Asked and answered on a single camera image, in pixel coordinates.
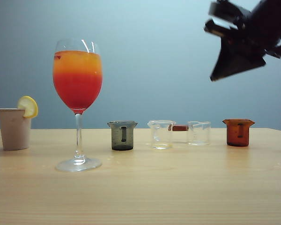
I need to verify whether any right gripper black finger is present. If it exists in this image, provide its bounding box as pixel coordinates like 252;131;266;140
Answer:
210;37;266;82

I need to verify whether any yellow lemon slice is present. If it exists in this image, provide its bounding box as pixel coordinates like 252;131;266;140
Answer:
17;96;39;119

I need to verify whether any tall stemmed wine glass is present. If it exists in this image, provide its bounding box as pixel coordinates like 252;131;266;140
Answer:
52;39;103;173

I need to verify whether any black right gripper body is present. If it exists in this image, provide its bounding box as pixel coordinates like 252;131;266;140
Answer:
204;14;281;59

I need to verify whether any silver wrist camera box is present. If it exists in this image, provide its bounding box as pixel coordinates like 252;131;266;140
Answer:
208;0;251;19

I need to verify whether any smoky grey measuring cup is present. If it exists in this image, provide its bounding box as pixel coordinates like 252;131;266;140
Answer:
107;120;138;151

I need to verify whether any small red-brown block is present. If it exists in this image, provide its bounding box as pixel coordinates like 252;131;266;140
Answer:
168;124;190;132

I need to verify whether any amber glass measuring cup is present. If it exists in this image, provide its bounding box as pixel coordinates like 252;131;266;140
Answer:
222;119;255;147

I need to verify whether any beige paper cup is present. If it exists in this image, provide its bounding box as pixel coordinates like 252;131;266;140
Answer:
0;108;32;151

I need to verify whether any clear glass measuring cup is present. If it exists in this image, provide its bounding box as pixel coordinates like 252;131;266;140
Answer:
147;120;177;150
186;120;212;146

